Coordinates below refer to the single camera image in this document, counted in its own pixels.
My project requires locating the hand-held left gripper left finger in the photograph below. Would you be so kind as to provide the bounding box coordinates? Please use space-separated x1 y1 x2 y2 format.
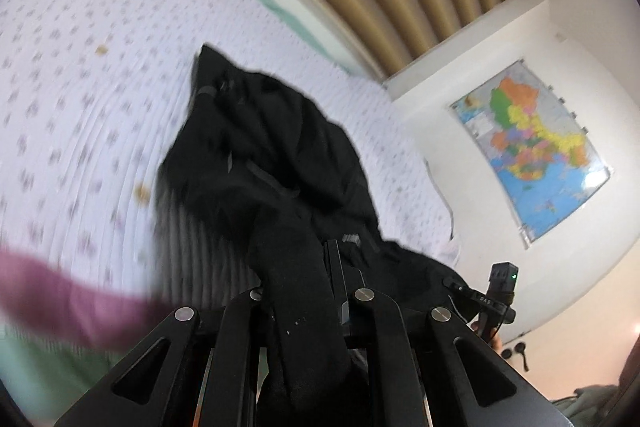
52 288 268 427

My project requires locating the bed with floral quilt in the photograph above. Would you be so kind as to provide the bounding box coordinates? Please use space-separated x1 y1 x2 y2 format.
0 0 463 308

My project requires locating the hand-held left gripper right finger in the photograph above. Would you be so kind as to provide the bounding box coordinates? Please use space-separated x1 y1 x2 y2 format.
322 239 573 427

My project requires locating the black hooded jacket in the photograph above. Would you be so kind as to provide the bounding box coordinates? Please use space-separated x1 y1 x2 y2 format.
155 44 473 427

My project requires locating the pink bed skirt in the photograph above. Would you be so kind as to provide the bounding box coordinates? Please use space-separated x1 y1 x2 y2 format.
0 244 178 350

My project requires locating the person's grey green clothing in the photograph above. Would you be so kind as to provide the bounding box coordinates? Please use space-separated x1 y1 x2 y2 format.
550 382 633 427

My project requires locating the colourful wall map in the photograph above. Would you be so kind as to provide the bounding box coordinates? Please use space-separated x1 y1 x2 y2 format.
448 59 613 250

